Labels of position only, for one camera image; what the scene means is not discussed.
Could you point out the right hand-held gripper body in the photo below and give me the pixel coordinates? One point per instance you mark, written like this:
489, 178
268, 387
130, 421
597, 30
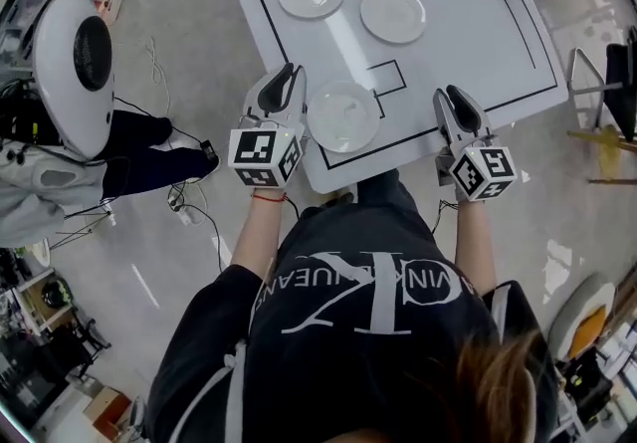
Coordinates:
490, 167

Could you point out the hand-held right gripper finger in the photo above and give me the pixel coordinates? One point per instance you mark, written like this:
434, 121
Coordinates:
468, 115
444, 115

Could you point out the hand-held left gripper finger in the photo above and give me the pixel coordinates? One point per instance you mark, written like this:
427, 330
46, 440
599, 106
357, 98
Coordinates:
274, 92
298, 97

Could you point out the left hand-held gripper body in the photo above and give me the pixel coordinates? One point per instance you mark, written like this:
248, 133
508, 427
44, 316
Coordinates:
254, 150

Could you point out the person's right forearm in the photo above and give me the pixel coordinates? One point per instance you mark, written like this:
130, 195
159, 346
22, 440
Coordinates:
475, 247

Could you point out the person's left forearm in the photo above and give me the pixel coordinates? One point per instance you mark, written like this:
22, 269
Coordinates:
256, 232

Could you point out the black power adapter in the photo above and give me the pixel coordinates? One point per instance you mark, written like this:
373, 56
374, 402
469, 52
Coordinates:
208, 150

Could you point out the white table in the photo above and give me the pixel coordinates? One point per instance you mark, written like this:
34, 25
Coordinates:
463, 58

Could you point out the white power strip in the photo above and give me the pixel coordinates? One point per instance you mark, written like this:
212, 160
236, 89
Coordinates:
185, 214

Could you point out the person's black trousers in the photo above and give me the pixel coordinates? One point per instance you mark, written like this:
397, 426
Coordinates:
383, 189

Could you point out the wooden stool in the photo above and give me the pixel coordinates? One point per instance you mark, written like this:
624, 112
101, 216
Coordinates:
609, 142

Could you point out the white shell chair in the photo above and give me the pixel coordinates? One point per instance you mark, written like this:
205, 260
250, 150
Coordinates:
572, 301

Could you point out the pink tray box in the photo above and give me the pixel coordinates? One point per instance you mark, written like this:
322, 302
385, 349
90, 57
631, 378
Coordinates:
108, 8

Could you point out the orange cushion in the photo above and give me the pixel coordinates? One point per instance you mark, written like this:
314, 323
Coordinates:
589, 331

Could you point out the white head-worn helmet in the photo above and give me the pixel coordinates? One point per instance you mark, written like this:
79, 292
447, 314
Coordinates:
55, 82

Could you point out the person's black printed shirt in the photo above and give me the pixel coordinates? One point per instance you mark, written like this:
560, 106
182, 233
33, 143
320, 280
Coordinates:
323, 381

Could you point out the black swivel chair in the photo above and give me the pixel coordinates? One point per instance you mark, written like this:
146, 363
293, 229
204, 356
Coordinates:
60, 346

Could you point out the flat brown cardboard box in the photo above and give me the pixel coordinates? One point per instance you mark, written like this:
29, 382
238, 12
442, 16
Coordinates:
107, 408

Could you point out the black chair with metal frame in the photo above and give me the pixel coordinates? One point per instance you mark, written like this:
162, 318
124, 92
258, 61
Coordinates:
622, 92

